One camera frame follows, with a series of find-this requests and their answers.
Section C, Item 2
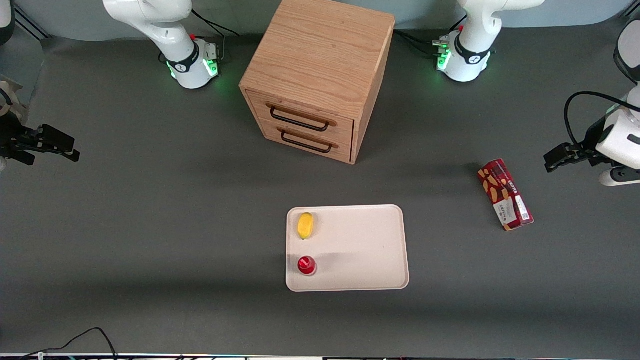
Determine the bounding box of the red cookie box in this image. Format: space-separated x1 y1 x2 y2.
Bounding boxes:
476 158 535 232

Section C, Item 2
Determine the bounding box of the red soda can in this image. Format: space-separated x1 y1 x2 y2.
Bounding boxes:
297 255 318 277

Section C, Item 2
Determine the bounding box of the black cable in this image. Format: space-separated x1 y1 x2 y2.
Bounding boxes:
393 16 467 57
19 327 119 360
191 8 241 64
563 90 640 147

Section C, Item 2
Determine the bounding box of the wooden drawer front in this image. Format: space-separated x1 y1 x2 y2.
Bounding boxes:
246 90 356 147
257 119 354 164

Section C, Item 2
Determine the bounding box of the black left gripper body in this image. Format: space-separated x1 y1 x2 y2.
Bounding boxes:
575 118 614 157

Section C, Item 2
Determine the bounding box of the wooden drawer cabinet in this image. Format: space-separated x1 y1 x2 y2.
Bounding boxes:
239 0 397 166

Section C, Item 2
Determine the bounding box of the yellow lemon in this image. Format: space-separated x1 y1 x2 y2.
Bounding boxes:
297 212 315 241

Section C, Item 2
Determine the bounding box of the cream plastic tray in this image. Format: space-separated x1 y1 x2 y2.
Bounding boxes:
285 204 410 293

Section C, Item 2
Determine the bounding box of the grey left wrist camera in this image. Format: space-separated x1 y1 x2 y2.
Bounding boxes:
599 168 640 187

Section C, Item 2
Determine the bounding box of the black drawer handle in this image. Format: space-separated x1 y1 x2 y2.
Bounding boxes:
277 127 340 155
266 102 337 133

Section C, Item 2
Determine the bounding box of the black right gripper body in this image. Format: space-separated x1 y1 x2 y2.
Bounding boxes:
0 113 42 157

